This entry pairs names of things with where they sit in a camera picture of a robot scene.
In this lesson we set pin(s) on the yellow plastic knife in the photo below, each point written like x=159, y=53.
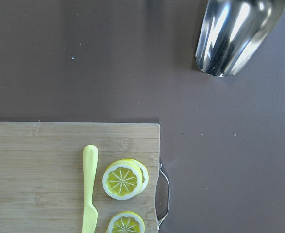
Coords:
x=90, y=213

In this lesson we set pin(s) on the lemon slice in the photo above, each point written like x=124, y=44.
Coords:
x=125, y=178
x=126, y=222

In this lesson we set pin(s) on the bamboo cutting board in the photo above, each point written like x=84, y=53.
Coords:
x=41, y=175

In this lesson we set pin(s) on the metal scoop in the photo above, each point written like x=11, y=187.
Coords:
x=232, y=31

